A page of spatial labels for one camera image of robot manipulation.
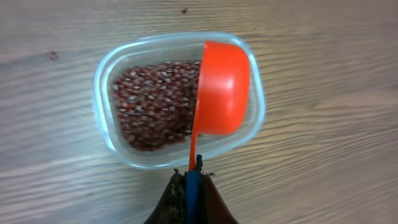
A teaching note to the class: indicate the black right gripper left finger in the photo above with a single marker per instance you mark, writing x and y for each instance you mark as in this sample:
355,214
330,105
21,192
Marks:
171,207

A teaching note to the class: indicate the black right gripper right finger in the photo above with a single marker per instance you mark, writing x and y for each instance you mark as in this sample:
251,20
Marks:
211,208

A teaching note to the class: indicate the red measuring scoop blue handle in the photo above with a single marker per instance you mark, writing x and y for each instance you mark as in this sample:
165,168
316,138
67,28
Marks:
222,96

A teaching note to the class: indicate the red adzuki beans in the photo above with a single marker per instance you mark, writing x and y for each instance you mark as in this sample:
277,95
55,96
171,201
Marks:
156,104

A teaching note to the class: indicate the clear plastic food container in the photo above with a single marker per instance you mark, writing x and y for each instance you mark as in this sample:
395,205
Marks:
154,50

